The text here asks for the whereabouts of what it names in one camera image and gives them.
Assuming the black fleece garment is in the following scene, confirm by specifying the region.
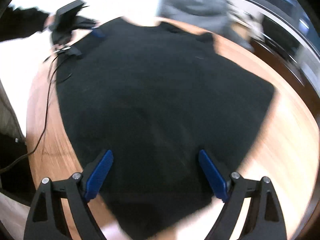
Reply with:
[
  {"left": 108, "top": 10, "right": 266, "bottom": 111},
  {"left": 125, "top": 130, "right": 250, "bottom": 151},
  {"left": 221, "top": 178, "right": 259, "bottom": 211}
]
[{"left": 56, "top": 18, "right": 274, "bottom": 239}]

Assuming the person's left hand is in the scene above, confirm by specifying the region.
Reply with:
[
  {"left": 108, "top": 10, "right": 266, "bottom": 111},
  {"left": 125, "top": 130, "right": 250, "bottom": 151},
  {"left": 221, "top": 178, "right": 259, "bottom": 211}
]
[{"left": 43, "top": 15, "right": 55, "bottom": 31}]

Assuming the person's left forearm black sleeve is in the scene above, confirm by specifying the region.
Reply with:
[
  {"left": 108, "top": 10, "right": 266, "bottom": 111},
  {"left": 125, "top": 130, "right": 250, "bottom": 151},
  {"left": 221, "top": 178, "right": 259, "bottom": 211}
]
[{"left": 0, "top": 7, "right": 49, "bottom": 42}]

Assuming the grey leather armchair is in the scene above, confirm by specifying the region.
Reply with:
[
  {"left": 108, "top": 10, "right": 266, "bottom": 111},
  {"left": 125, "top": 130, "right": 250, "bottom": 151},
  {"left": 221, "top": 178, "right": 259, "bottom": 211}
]
[{"left": 159, "top": 0, "right": 253, "bottom": 52}]

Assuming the black cable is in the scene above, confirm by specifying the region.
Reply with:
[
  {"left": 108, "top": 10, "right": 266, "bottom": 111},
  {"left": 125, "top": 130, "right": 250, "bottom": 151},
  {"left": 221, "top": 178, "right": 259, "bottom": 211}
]
[{"left": 0, "top": 45, "right": 73, "bottom": 174}]

